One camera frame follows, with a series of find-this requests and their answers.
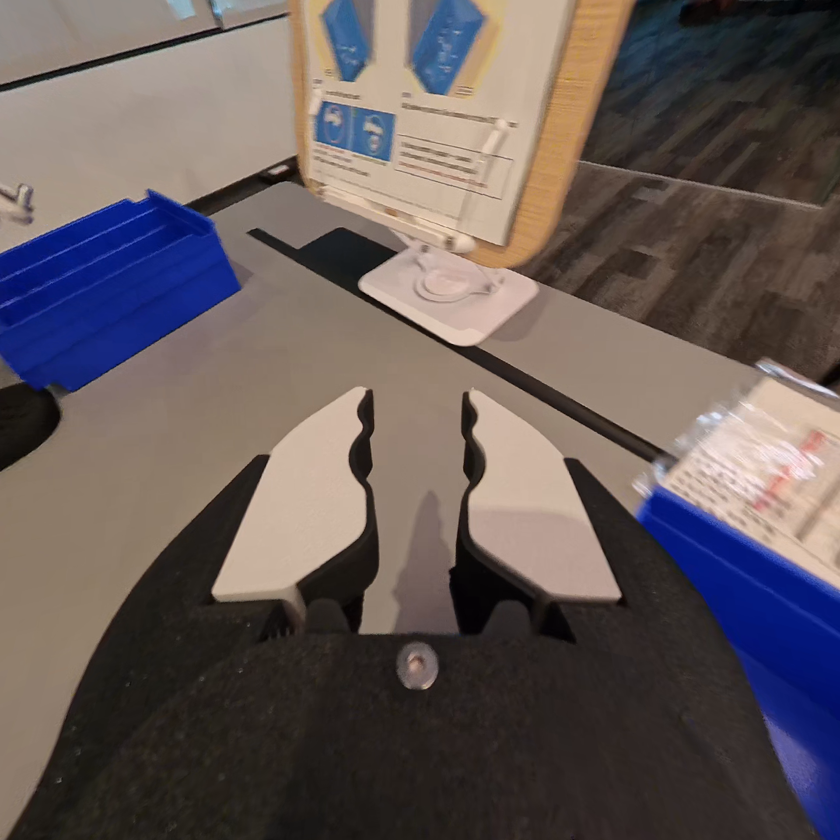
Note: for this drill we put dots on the white base metal arm stand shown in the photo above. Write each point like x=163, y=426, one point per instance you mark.
x=16, y=200

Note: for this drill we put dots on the blue plastic bin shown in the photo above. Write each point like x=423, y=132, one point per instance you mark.
x=118, y=308
x=754, y=623

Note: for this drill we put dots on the printed instruction poster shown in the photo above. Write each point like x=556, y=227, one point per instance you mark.
x=459, y=177

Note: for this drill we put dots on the wooden board document stand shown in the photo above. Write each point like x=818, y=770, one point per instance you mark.
x=459, y=308

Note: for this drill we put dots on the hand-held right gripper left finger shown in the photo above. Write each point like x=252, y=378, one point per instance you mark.
x=295, y=525

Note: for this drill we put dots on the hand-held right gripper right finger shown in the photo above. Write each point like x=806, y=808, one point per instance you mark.
x=538, y=525

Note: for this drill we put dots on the laminated printed instruction sheet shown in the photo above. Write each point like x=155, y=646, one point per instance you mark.
x=754, y=459

